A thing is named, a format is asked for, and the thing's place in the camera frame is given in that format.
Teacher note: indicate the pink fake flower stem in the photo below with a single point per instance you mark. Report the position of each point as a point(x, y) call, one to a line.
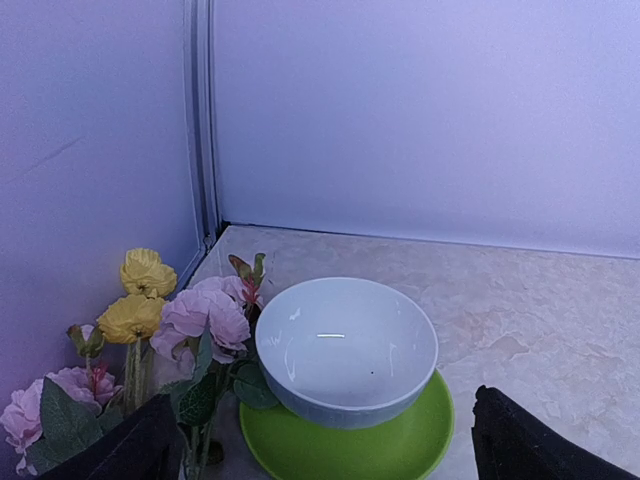
point(203, 350)

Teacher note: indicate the green plastic plate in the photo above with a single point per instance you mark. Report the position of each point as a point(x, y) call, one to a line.
point(410, 446)

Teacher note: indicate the yellow fake flower stem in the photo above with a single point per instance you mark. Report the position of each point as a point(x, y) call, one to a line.
point(133, 319)

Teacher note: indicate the aluminium corner post left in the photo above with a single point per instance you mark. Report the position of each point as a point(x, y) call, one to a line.
point(200, 125)

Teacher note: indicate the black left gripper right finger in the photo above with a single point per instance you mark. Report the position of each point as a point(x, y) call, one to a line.
point(511, 443)

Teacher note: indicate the white ceramic bowl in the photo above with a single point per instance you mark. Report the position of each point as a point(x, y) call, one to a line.
point(345, 353)

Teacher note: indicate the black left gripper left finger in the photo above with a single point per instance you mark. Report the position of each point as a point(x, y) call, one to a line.
point(146, 445)

